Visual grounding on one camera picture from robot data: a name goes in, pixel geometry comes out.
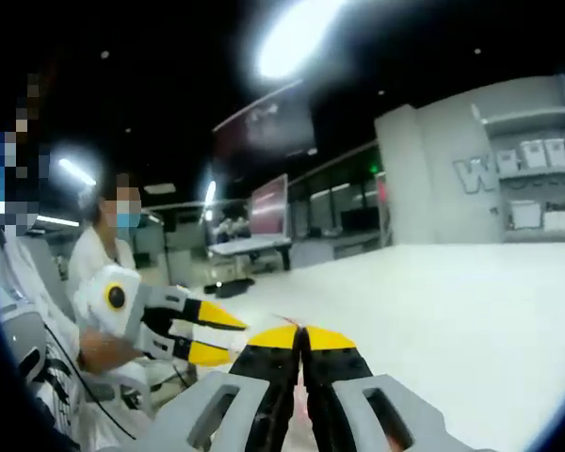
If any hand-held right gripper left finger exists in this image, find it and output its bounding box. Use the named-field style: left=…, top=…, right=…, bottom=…
left=124, top=323, right=303, bottom=452

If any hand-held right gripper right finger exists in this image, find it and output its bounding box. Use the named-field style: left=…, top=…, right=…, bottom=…
left=300, top=324, right=498, bottom=452

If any grey wearable device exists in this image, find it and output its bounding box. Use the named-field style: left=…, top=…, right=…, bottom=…
left=0, top=304, right=49, bottom=383

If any grey monitor desk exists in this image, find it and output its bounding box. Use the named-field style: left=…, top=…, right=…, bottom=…
left=207, top=235, right=294, bottom=274

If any person in white coat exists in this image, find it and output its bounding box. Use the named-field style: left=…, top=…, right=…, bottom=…
left=0, top=219, right=154, bottom=452

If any large monitor screen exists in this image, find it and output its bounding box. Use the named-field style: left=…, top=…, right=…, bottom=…
left=248, top=172, right=290, bottom=237

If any ceiling-hung dark screen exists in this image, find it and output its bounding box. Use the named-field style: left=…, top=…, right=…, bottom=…
left=210, top=91, right=319, bottom=164

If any grey shelving unit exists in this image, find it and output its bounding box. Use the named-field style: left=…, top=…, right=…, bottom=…
left=471, top=73, right=565, bottom=245

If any ceiling light strip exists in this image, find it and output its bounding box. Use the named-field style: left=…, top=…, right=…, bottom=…
left=255, top=0, right=347, bottom=82

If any row of white storage boxes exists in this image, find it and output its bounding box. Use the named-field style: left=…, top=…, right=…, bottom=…
left=495, top=136, right=565, bottom=232

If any black cable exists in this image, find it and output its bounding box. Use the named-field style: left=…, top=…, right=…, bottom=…
left=40, top=323, right=140, bottom=442

